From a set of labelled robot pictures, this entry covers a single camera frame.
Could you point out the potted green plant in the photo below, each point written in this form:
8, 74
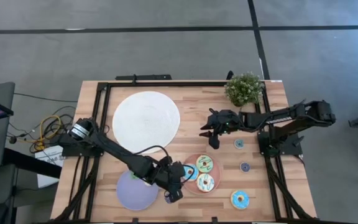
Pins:
244, 88

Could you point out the purple round plate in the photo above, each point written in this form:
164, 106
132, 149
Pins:
132, 196

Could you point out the pink round plate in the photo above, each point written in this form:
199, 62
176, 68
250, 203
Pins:
217, 174

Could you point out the large mint black-drizzle donut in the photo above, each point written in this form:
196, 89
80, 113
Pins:
200, 167

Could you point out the white round woven placemat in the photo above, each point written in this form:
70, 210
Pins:
146, 121

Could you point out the small purple donut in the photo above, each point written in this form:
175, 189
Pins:
242, 169

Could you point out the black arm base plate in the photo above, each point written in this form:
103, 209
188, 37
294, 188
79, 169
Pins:
291, 146
82, 152

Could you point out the white printed box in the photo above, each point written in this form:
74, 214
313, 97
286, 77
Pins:
50, 157

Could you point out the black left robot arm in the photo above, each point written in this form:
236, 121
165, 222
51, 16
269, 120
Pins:
120, 152

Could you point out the large blue iced donut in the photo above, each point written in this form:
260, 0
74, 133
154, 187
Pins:
235, 203
194, 174

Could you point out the black metal table frame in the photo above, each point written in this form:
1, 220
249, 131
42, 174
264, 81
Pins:
166, 84

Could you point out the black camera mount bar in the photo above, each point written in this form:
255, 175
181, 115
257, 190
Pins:
145, 77

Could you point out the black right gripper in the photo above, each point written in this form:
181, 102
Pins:
225, 119

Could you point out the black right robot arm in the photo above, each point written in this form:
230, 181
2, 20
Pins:
278, 119

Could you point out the small dark blue donut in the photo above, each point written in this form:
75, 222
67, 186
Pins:
166, 199

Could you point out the large white teal-drizzle donut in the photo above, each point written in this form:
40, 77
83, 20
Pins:
201, 186

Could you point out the small teal donut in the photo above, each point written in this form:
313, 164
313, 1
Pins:
236, 145

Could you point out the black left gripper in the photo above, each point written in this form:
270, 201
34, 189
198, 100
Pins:
172, 174

